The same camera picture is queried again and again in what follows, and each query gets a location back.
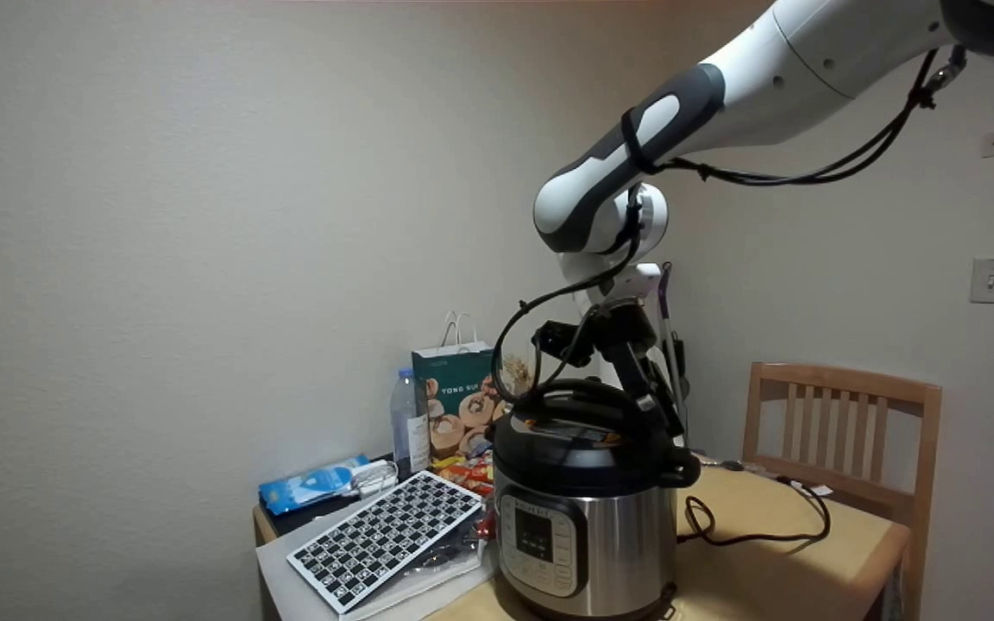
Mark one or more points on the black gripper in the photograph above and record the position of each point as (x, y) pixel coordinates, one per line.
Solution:
(621, 330)

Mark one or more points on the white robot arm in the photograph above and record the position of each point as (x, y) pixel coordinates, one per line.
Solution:
(751, 79)

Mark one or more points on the stainless steel cooker body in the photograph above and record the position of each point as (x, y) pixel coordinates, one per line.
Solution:
(586, 540)

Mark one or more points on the jar with dried sticks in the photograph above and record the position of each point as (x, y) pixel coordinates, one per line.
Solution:
(516, 372)

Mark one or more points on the wooden chair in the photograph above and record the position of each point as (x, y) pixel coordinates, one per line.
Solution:
(844, 383)

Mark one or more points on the green gift bag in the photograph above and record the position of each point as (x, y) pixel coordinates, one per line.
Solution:
(455, 380)

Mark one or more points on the yellow snack packet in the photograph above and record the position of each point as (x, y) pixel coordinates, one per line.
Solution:
(463, 473)

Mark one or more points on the clear water bottle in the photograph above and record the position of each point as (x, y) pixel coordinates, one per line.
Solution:
(403, 424)

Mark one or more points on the black white checkerboard panel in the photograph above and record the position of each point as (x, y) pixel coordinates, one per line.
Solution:
(387, 540)

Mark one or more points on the blue tissue pack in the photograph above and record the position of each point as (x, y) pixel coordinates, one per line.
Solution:
(312, 484)

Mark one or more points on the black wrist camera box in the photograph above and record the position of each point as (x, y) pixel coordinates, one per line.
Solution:
(561, 337)

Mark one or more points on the white light switch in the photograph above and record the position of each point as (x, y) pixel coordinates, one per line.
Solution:
(991, 280)

